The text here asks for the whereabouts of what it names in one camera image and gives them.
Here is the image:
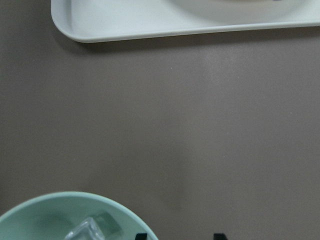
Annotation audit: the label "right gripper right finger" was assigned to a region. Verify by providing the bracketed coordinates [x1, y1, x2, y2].
[213, 233, 228, 240]

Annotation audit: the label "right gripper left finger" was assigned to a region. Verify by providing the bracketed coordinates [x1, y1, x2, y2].
[135, 233, 148, 240]

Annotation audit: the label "mint green bowl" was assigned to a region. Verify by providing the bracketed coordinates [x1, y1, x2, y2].
[0, 191, 157, 240]

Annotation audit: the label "ice cubes in green bowl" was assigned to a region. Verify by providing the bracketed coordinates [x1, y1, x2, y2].
[64, 212, 123, 240]

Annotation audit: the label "cream serving tray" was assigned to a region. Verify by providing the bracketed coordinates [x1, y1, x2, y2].
[50, 0, 320, 43]

